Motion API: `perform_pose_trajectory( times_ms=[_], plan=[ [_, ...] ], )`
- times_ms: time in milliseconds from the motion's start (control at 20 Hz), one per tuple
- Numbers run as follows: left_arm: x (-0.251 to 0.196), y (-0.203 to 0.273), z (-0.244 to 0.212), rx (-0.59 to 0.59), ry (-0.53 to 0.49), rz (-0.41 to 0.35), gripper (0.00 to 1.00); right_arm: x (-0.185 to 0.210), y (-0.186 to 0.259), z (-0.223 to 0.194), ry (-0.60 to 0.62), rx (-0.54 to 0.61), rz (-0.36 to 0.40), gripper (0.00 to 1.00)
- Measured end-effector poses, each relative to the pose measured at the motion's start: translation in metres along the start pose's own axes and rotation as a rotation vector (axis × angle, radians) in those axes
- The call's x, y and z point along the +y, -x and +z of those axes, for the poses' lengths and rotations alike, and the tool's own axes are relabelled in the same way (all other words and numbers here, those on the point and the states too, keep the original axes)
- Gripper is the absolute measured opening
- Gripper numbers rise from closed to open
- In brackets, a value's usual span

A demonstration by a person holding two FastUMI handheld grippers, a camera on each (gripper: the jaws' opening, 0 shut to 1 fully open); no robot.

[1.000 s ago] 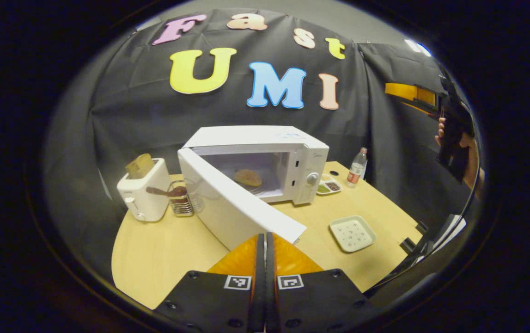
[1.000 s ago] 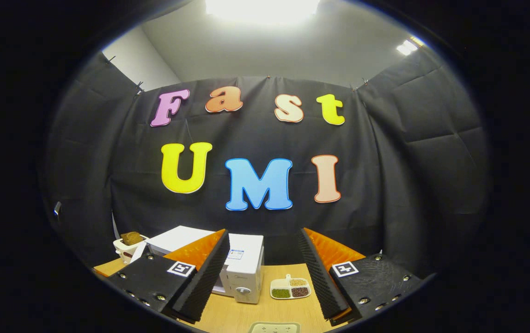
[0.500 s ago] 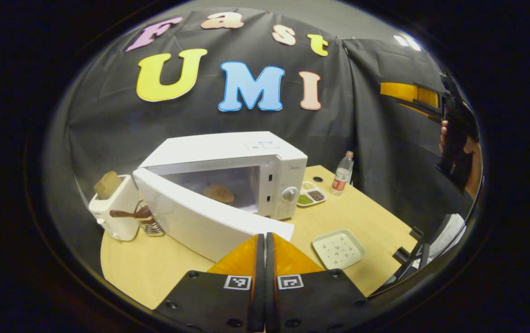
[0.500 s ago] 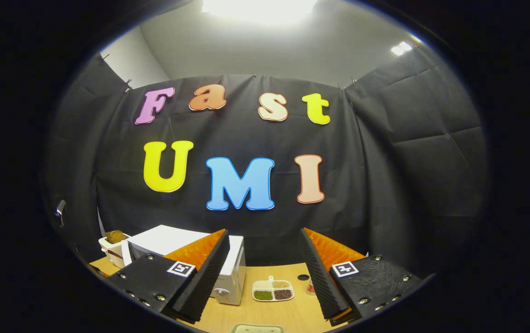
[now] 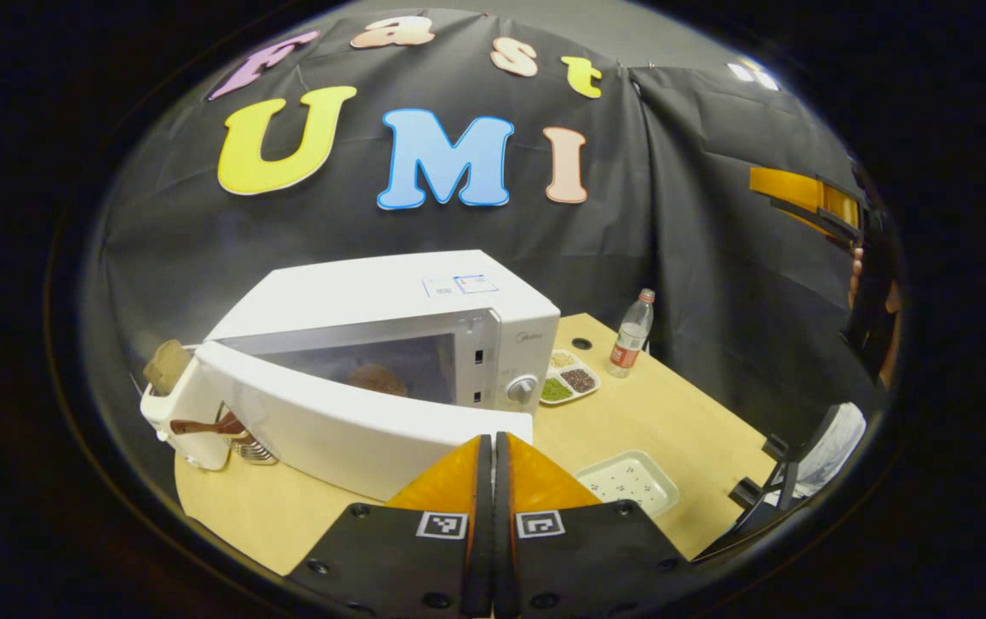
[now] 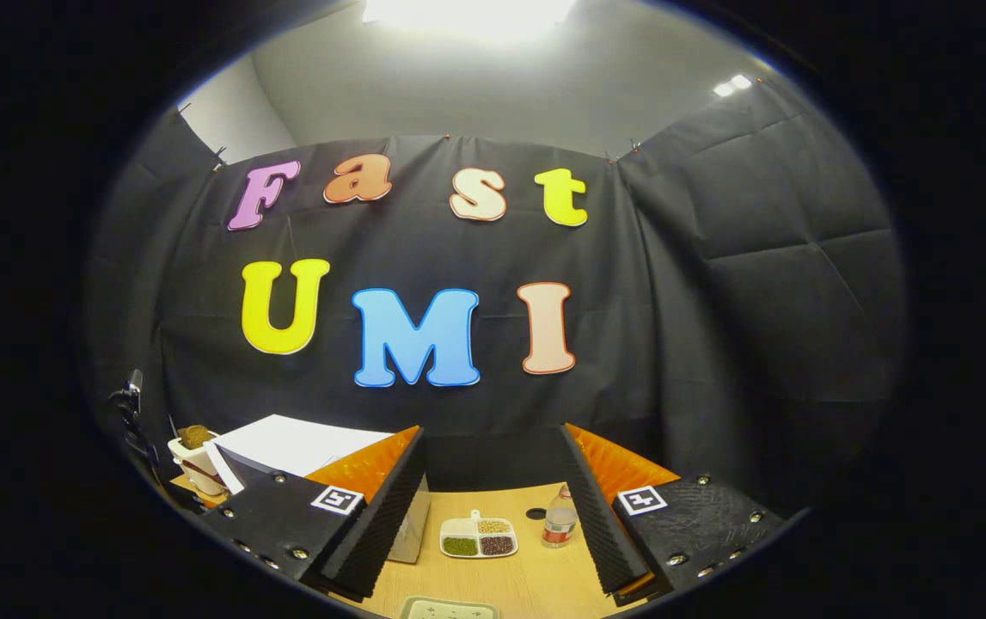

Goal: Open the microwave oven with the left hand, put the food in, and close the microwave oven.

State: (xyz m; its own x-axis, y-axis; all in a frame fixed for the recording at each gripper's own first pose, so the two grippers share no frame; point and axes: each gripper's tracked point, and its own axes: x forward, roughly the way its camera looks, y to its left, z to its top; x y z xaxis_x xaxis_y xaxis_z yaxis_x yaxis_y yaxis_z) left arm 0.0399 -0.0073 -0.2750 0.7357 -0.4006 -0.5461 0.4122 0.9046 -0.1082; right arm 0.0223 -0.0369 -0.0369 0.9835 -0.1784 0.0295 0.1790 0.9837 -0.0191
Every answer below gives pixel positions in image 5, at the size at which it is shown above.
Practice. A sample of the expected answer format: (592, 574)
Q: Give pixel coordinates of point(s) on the clear bottle with red label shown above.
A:
(630, 340)

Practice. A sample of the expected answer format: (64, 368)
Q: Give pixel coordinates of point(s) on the black backdrop cloth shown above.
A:
(699, 223)

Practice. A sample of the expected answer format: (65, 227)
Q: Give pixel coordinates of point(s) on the white microwave oven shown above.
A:
(355, 292)

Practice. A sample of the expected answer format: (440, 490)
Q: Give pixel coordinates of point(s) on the pinkish oval food piece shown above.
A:
(376, 378)

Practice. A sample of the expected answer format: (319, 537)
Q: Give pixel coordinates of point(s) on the white toaster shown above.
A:
(192, 430)

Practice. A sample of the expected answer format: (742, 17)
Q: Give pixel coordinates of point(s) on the white rounded object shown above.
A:
(836, 438)

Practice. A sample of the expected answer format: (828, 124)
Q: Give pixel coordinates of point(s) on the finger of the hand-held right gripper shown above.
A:
(841, 211)
(785, 185)

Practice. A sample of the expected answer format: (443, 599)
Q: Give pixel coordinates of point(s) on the brown bread slice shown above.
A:
(168, 365)

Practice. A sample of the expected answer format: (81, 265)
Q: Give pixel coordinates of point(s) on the black metal frame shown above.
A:
(780, 494)

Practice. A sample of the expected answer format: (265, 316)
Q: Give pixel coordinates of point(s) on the wooden spatula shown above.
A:
(205, 425)

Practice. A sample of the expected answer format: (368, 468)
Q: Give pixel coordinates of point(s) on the pale speckled tray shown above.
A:
(630, 483)

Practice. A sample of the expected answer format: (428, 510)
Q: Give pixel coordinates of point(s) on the white divided bean plate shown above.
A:
(570, 378)

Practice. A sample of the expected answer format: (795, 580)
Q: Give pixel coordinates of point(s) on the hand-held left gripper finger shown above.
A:
(484, 533)
(502, 533)

